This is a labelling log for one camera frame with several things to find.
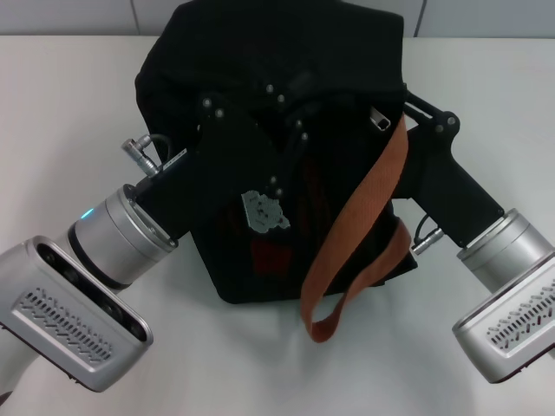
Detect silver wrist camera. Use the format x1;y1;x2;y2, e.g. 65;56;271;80
450;254;555;385
0;235;155;393

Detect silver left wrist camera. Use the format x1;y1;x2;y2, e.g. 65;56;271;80
0;235;155;393

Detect right gripper connector cable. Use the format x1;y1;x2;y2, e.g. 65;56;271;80
410;215;446;255

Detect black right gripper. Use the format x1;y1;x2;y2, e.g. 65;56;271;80
396;92;506;249

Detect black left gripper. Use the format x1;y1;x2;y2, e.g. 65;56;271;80
133;71;324;240

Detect silver metal zipper pull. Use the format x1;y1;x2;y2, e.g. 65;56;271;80
369;107;399;132

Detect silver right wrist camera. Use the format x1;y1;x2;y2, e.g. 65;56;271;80
450;254;555;385

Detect black food bag orange handles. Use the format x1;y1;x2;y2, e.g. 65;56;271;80
133;0;420;344

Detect gripper connector cable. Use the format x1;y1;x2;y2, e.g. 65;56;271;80
120;133;188;178
410;215;446;255

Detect left gripper connector cable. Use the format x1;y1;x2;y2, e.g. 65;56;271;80
120;133;188;178

